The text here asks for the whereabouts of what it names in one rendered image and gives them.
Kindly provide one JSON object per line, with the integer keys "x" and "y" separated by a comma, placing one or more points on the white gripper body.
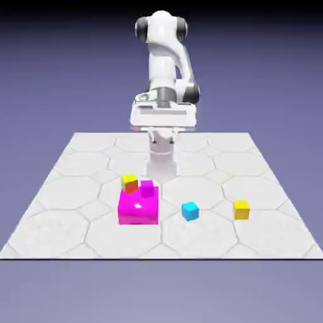
{"x": 163, "y": 119}

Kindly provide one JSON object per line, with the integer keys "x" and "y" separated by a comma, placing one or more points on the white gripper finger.
{"x": 153, "y": 137}
{"x": 173, "y": 136}

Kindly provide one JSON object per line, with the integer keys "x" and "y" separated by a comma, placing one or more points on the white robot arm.
{"x": 161, "y": 50}

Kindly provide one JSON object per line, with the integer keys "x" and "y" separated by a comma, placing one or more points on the small magenta cube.
{"x": 147, "y": 188}

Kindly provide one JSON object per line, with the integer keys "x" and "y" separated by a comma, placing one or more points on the small yellow orange cube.
{"x": 130, "y": 183}

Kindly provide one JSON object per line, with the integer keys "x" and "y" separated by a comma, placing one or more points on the small cyan cube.
{"x": 190, "y": 211}

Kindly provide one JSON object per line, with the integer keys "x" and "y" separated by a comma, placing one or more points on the large magenta box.
{"x": 138, "y": 209}

